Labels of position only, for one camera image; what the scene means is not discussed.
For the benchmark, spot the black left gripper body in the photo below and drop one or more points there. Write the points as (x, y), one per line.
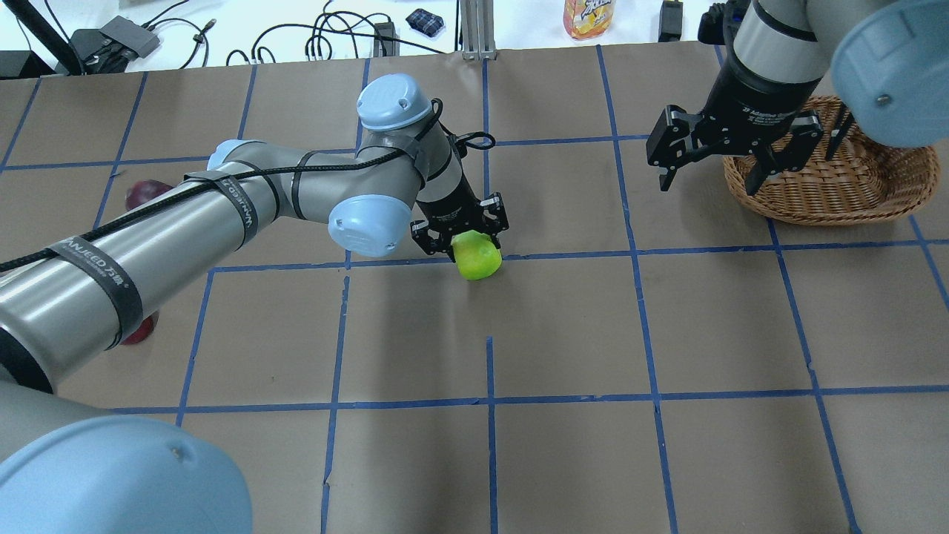
(449, 205)

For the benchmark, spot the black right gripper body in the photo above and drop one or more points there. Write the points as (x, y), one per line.
(756, 96)

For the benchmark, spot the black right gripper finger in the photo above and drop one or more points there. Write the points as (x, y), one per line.
(666, 175)
(768, 163)

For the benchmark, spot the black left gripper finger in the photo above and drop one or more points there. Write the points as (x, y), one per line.
(444, 245)
(494, 237)

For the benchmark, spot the green apple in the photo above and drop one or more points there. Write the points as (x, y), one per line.
(475, 255)

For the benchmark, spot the red yellow apple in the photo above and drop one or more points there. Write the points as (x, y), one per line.
(144, 331)

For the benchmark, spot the dark red apple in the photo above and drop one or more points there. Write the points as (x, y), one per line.
(145, 191)

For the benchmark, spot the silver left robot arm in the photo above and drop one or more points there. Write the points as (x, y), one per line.
(71, 468)

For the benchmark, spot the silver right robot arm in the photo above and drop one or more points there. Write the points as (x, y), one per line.
(887, 59)

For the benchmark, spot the woven wicker basket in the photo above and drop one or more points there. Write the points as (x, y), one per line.
(864, 182)

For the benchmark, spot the orange drink bottle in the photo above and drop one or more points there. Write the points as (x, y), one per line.
(587, 19)

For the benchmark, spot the small dark blue pouch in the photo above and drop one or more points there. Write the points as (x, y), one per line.
(425, 22)

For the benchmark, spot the black power adapter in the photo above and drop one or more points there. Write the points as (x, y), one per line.
(385, 44)

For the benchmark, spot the grey usb hub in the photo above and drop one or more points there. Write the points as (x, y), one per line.
(140, 40)

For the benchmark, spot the black monitor stand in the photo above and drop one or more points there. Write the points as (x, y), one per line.
(51, 36)

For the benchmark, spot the aluminium frame post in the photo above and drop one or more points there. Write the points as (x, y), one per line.
(477, 30)

